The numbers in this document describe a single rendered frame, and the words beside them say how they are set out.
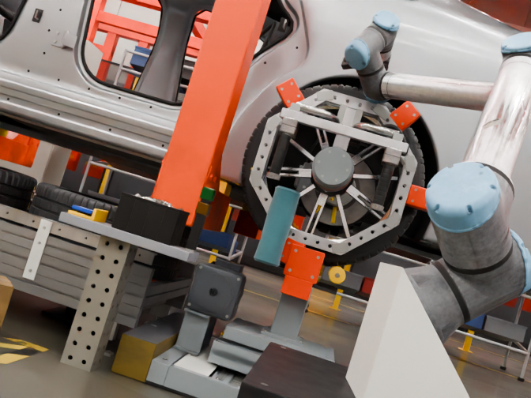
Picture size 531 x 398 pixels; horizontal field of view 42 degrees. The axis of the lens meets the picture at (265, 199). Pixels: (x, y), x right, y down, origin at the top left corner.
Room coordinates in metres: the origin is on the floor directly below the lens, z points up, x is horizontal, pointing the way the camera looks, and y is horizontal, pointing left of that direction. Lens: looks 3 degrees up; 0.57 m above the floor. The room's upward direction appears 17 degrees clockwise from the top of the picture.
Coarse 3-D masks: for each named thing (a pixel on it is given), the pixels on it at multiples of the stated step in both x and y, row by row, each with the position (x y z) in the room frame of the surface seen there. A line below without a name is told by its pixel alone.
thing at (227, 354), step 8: (216, 344) 2.42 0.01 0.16; (224, 344) 2.41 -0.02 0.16; (232, 344) 2.46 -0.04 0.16; (240, 344) 2.48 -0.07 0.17; (216, 352) 2.42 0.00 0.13; (224, 352) 2.41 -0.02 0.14; (232, 352) 2.41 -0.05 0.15; (240, 352) 2.41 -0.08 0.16; (248, 352) 2.40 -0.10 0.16; (256, 352) 2.45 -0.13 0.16; (208, 360) 2.42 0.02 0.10; (216, 360) 2.41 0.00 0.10; (224, 360) 2.41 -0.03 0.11; (232, 360) 2.41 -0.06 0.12; (240, 360) 2.41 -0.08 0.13; (248, 360) 2.40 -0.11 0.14; (256, 360) 2.40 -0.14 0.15; (232, 368) 2.41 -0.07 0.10; (240, 368) 2.41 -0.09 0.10; (248, 368) 2.40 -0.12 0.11
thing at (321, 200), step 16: (336, 112) 2.53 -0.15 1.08; (320, 144) 2.49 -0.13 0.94; (272, 160) 2.62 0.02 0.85; (288, 176) 2.50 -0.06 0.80; (304, 176) 2.49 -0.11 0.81; (352, 176) 2.47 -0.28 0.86; (368, 176) 2.47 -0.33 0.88; (272, 192) 2.68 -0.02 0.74; (304, 192) 2.49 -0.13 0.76; (320, 192) 2.48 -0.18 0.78; (336, 192) 2.52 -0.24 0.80; (352, 192) 2.47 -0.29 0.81; (320, 208) 2.48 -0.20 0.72; (368, 208) 2.46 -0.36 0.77; (336, 240) 2.45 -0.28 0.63
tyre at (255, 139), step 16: (304, 96) 2.48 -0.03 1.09; (352, 96) 2.46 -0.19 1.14; (272, 112) 2.49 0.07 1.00; (256, 128) 2.50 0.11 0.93; (256, 144) 2.49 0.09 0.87; (416, 144) 2.43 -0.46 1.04; (416, 160) 2.43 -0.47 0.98; (416, 176) 2.43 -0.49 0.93; (256, 208) 2.48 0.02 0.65; (400, 224) 2.43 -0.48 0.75; (384, 240) 2.43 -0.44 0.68; (336, 256) 2.45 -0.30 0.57; (352, 256) 2.44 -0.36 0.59; (368, 256) 2.44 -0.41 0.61
